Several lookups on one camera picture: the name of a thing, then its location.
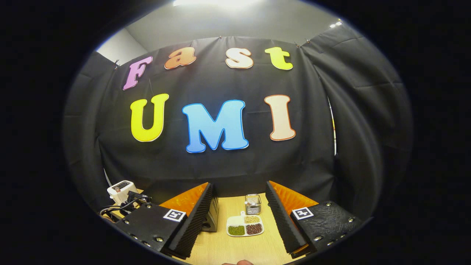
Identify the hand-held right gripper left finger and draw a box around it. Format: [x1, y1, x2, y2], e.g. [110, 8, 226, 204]
[115, 181, 216, 259]

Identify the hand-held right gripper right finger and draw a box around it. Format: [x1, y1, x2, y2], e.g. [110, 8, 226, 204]
[265, 180, 364, 259]

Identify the black electric oven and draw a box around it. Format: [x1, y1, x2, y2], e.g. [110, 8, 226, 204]
[201, 196, 220, 233]

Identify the white toaster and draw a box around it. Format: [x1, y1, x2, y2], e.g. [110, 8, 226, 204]
[107, 180, 140, 205]

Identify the white divided dish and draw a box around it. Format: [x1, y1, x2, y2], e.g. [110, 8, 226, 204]
[226, 211, 265, 237]

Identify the large ceiling light panel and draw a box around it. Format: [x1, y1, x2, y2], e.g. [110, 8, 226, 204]
[173, 0, 265, 8]

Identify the black cable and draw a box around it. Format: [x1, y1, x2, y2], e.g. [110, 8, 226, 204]
[99, 204, 129, 218]

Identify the metal wire basket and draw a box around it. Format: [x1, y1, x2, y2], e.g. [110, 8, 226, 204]
[245, 194, 262, 215]

